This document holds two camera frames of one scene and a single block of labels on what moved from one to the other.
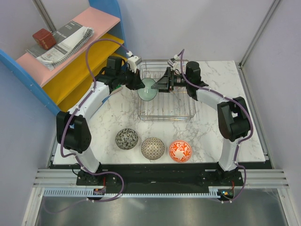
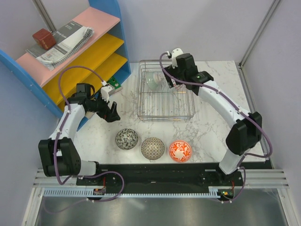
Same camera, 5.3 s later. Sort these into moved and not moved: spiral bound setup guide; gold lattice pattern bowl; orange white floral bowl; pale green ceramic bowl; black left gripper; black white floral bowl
Moved: black left gripper; pale green ceramic bowl
Not moved: gold lattice pattern bowl; black white floral bowl; orange white floral bowl; spiral bound setup guide
